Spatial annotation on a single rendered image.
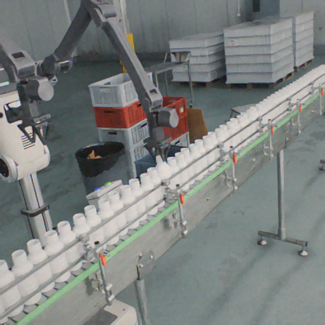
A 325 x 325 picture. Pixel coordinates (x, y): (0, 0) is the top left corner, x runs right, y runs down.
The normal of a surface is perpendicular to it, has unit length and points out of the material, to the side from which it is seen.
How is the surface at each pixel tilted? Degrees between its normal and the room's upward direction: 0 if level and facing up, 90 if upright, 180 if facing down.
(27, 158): 90
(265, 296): 0
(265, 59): 89
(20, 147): 90
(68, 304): 90
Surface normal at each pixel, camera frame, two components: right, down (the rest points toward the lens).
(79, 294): 0.80, 0.13
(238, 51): -0.56, 0.37
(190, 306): -0.12, -0.92
